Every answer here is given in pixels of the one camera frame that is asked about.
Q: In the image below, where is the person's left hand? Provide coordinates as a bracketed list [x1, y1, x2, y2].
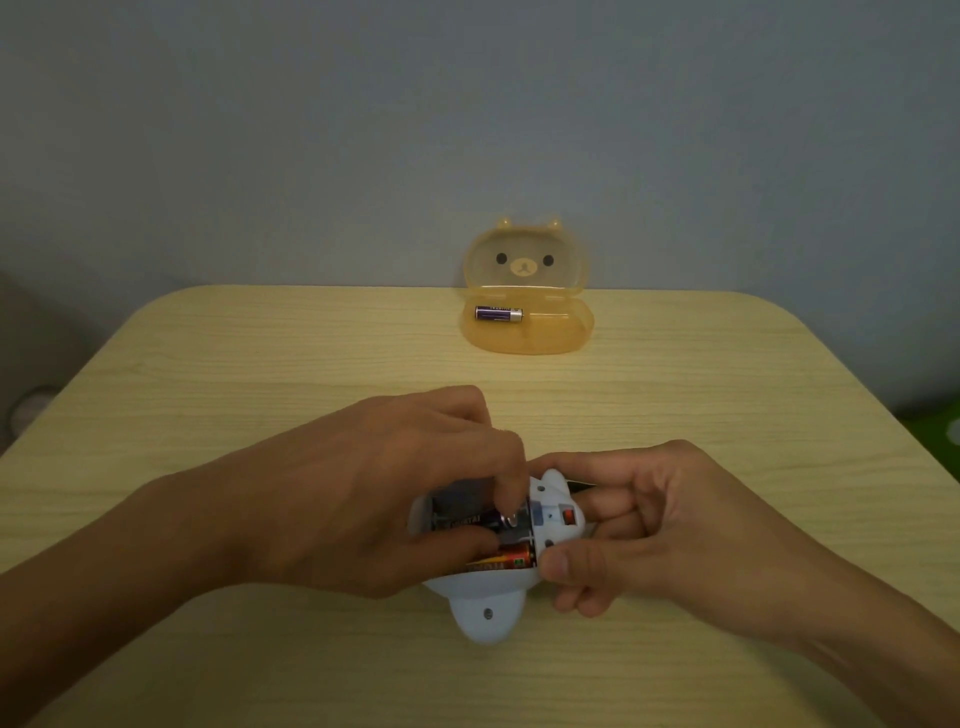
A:
[180, 385, 531, 601]

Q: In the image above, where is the person's right hand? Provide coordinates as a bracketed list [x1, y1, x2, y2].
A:
[528, 440, 828, 648]

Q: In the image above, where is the black battery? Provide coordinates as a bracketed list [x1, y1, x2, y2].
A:
[429, 508, 513, 535]

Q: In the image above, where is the white plastic toy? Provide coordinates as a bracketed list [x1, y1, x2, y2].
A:
[408, 468, 603, 646]

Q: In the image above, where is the person's left forearm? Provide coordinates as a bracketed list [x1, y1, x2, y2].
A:
[0, 471, 226, 728]

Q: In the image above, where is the person's right forearm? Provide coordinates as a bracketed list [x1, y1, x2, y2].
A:
[783, 566, 960, 728]

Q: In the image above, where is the red battery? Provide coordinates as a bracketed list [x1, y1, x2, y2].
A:
[463, 543, 538, 577]

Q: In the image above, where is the orange bear-face plastic case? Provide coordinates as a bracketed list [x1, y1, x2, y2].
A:
[458, 214, 597, 358]

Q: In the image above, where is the green mat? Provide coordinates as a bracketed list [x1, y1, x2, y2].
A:
[898, 396, 960, 483]

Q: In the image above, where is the white round object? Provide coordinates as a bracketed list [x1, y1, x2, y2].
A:
[6, 385, 66, 442]

